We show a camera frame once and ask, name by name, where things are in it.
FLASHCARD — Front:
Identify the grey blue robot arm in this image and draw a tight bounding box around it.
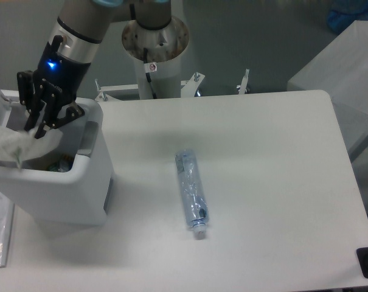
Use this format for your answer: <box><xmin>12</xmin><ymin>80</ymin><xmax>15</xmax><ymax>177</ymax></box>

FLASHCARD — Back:
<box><xmin>16</xmin><ymin>1</ymin><xmax>172</xmax><ymax>139</ymax></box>

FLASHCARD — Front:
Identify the blue bag in background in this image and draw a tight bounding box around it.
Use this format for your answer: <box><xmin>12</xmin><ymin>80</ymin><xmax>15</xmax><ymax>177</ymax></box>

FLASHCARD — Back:
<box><xmin>326</xmin><ymin>0</ymin><xmax>368</xmax><ymax>35</ymax></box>

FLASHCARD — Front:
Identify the white mounting bracket frame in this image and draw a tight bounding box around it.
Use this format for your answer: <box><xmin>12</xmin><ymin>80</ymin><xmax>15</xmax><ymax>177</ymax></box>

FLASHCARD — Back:
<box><xmin>95</xmin><ymin>69</ymin><xmax>251</xmax><ymax>102</ymax></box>

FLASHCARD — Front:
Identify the clear plastic wrapper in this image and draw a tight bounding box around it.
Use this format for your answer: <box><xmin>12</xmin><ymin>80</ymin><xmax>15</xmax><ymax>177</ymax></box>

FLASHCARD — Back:
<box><xmin>0</xmin><ymin>126</ymin><xmax>63</xmax><ymax>168</ymax></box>

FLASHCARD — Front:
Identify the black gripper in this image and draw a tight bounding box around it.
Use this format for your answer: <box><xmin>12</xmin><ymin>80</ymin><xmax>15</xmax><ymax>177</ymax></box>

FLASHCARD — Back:
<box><xmin>16</xmin><ymin>41</ymin><xmax>91</xmax><ymax>139</ymax></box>

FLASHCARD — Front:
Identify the crushed clear plastic bottle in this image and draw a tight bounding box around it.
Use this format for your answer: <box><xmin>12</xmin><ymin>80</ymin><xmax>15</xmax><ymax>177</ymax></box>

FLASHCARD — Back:
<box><xmin>175</xmin><ymin>149</ymin><xmax>209</xmax><ymax>240</ymax></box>

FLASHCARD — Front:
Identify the white trash can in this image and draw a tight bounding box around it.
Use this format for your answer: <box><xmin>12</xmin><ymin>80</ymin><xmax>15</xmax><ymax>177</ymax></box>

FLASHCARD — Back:
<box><xmin>0</xmin><ymin>90</ymin><xmax>114</xmax><ymax>225</ymax></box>

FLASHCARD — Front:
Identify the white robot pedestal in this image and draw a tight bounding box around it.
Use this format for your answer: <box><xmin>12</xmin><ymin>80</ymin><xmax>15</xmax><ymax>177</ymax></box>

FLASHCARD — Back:
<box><xmin>122</xmin><ymin>16</ymin><xmax>189</xmax><ymax>100</ymax></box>

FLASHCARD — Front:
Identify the trash inside can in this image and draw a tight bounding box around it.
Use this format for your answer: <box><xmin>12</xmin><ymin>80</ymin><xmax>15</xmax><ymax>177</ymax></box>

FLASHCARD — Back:
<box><xmin>46</xmin><ymin>155</ymin><xmax>74</xmax><ymax>173</ymax></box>

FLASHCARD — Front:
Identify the black pedestal cable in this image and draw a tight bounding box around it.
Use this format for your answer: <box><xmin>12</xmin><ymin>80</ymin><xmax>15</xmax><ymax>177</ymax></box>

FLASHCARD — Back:
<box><xmin>142</xmin><ymin>47</ymin><xmax>158</xmax><ymax>100</ymax></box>

